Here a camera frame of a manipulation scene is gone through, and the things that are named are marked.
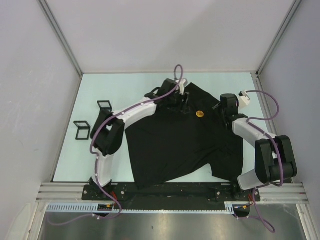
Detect black frame box far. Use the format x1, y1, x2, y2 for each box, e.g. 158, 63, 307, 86
97, 100, 113, 116

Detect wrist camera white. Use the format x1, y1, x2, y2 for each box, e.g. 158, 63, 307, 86
238, 90, 251, 109
178, 78, 188, 95

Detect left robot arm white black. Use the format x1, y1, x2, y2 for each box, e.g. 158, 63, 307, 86
90, 78, 189, 200

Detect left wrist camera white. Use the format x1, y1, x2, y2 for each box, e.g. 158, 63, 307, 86
178, 78, 188, 95

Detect black t-shirt garment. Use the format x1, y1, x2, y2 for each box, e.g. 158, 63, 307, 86
125, 83, 244, 189

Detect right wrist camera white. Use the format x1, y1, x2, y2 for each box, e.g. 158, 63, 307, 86
238, 90, 251, 109

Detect white slotted cable duct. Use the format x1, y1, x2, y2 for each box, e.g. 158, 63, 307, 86
46, 202, 234, 214

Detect orange round brooch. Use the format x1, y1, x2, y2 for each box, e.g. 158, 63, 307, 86
196, 110, 204, 118

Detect aluminium post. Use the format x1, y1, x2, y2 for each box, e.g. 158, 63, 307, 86
37, 0, 84, 78
255, 0, 304, 76

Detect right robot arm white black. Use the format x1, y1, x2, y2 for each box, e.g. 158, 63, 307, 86
214, 90, 298, 201

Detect black frame box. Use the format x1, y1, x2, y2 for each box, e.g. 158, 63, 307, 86
73, 120, 91, 141
97, 100, 113, 116

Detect aluminium post right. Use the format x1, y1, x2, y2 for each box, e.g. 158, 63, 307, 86
255, 0, 304, 76

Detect black frame box near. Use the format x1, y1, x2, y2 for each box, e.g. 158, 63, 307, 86
73, 120, 91, 141

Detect aluminium frame rail front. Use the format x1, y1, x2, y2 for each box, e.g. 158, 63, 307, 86
37, 182, 309, 204

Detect aluminium post left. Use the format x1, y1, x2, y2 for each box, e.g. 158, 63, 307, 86
37, 0, 84, 78

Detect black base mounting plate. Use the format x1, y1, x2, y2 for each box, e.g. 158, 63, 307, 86
81, 181, 261, 203

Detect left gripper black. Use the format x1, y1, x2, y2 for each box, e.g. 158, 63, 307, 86
166, 90, 190, 115

